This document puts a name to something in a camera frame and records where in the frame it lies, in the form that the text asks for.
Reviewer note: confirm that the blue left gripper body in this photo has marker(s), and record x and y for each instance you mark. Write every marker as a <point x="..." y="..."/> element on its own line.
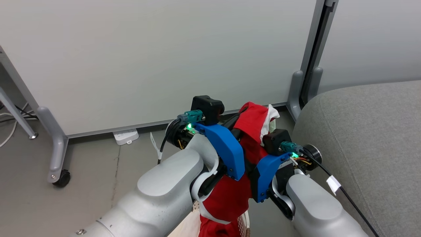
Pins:
<point x="227" y="148"/>

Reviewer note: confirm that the cream perforated laundry basket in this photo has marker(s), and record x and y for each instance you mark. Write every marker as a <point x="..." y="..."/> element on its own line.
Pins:
<point x="184" y="227"/>

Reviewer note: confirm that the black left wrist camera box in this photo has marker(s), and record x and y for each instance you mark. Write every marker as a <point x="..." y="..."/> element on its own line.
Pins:
<point x="207" y="107"/>

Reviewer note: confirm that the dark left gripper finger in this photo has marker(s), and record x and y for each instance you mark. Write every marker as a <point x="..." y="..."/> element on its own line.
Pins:
<point x="233" y="122"/>

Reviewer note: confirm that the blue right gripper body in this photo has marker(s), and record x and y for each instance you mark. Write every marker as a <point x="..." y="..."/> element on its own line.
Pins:
<point x="264" y="171"/>

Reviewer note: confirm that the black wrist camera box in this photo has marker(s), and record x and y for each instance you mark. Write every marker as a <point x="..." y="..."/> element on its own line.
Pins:
<point x="275" y="141"/>
<point x="207" y="107"/>

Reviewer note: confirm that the grey partition foot with caster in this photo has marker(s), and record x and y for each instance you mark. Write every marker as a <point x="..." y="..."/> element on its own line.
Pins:
<point x="57" y="144"/>

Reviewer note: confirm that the black caster wheel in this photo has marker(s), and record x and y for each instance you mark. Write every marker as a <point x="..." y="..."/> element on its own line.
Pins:
<point x="63" y="179"/>

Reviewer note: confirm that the white power strip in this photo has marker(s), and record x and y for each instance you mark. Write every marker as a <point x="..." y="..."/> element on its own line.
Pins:
<point x="125" y="136"/>

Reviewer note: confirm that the grey fabric sofa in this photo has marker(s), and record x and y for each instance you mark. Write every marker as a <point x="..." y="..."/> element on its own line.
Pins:
<point x="368" y="148"/>

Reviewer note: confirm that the wide white partition panel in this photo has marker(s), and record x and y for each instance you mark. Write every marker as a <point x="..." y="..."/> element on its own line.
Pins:
<point x="158" y="59"/>

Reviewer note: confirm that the narrow white partition panel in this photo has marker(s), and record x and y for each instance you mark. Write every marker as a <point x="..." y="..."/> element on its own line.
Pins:
<point x="375" y="39"/>

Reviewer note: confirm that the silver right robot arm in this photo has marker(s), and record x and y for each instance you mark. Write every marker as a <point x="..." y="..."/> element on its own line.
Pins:
<point x="315" y="207"/>

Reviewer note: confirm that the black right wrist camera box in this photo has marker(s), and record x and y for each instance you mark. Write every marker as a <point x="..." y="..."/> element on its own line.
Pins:
<point x="275" y="141"/>

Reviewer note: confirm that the grey metal table leg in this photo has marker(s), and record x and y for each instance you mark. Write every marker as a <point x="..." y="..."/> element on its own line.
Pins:
<point x="16" y="115"/>

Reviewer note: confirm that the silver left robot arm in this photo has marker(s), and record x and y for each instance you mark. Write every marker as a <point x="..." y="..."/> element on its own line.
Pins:
<point x="164" y="194"/>

